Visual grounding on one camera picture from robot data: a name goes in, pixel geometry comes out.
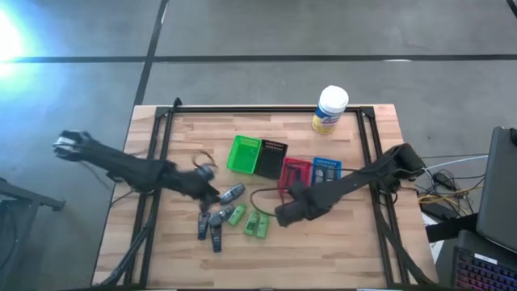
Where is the blue plastic basket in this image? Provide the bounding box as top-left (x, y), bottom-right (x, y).
top-left (311, 156), bottom-right (343, 188)

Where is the black plastic basket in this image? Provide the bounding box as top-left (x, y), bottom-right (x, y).
top-left (254, 138), bottom-right (289, 180)

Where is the Lysol wipes canister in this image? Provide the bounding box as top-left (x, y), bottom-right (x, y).
top-left (311, 84), bottom-right (350, 136)

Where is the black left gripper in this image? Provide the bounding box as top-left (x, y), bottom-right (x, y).
top-left (174, 167), bottom-right (223, 214)

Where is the red plastic basket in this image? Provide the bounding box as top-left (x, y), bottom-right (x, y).
top-left (277, 156), bottom-right (313, 194)

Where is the backlit keyboard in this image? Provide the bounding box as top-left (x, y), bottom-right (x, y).
top-left (451, 229), bottom-right (517, 291)

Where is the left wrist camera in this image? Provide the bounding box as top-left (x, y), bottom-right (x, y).
top-left (196, 162), bottom-right (216, 182)

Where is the grey laptop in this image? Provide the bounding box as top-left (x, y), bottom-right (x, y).
top-left (475, 125), bottom-right (517, 255)

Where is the green plastic basket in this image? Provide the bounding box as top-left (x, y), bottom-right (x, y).
top-left (225, 134), bottom-right (263, 175)

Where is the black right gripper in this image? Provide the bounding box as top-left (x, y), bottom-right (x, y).
top-left (275, 181), bottom-right (325, 228)

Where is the black floor stand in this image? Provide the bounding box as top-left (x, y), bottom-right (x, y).
top-left (0, 176), bottom-right (67, 291)

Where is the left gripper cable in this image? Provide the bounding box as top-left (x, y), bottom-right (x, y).
top-left (191, 150), bottom-right (220, 171)

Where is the black aluminium table frame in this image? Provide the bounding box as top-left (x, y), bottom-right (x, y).
top-left (96, 96), bottom-right (436, 290)

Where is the black power adapter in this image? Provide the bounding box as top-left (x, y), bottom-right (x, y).
top-left (432, 171), bottom-right (457, 192)

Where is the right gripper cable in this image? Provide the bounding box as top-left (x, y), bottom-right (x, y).
top-left (249, 186), bottom-right (286, 218)

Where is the green battery pack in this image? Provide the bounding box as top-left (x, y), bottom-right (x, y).
top-left (254, 213), bottom-right (271, 240)

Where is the yellow cable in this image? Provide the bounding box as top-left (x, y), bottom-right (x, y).
top-left (417, 184), bottom-right (486, 205)

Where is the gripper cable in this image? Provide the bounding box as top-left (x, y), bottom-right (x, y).
top-left (249, 186), bottom-right (286, 218)
top-left (191, 150), bottom-right (220, 171)

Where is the white cable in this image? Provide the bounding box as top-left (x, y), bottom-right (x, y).
top-left (422, 154), bottom-right (490, 173)

